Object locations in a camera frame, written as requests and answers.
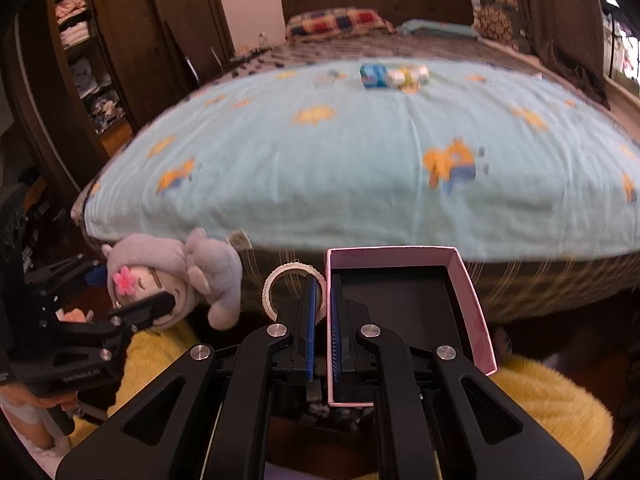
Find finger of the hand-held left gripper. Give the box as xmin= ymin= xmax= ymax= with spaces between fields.
xmin=107 ymin=292 xmax=177 ymax=334
xmin=25 ymin=254 xmax=108 ymax=302

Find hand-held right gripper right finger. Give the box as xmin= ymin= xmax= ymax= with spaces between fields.
xmin=327 ymin=275 xmax=583 ymax=480

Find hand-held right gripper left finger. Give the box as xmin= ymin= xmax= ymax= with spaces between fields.
xmin=55 ymin=276 xmax=322 ymax=480

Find white tape roll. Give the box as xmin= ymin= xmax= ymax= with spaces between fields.
xmin=263 ymin=261 xmax=328 ymax=320

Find grey plush doll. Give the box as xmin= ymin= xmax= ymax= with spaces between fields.
xmin=101 ymin=227 xmax=243 ymax=331

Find pink box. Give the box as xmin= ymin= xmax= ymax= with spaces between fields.
xmin=325 ymin=246 xmax=498 ymax=407

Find mixed pile of clothes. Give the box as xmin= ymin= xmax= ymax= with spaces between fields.
xmin=87 ymin=92 xmax=126 ymax=134

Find light blue printed sheet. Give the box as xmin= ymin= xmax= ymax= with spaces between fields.
xmin=82 ymin=57 xmax=640 ymax=262

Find blue folded clothes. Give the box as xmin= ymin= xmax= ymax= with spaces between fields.
xmin=70 ymin=57 xmax=114 ymax=99

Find plaid mattress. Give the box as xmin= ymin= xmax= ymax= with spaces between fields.
xmin=70 ymin=180 xmax=640 ymax=322

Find yellow fluffy mat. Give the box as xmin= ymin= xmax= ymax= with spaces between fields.
xmin=70 ymin=317 xmax=614 ymax=476

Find striped folded clothes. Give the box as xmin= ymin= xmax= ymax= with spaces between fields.
xmin=60 ymin=22 xmax=96 ymax=49

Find dark wooden wardrobe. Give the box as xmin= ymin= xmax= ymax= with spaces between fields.
xmin=0 ymin=0 xmax=236 ymax=196

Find blue packet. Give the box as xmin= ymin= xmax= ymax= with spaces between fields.
xmin=360 ymin=63 xmax=391 ymax=89

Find pink folded clothes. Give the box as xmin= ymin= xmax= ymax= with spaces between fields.
xmin=55 ymin=0 xmax=89 ymax=19

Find black striped grey blanket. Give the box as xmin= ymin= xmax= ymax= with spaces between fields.
xmin=190 ymin=27 xmax=612 ymax=107

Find plaid pillow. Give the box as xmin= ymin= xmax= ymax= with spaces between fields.
xmin=285 ymin=7 xmax=396 ymax=41

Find blue pillow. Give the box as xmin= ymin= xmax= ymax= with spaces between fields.
xmin=395 ymin=19 xmax=479 ymax=39

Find brown curtain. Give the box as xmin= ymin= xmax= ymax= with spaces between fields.
xmin=480 ymin=0 xmax=613 ymax=109

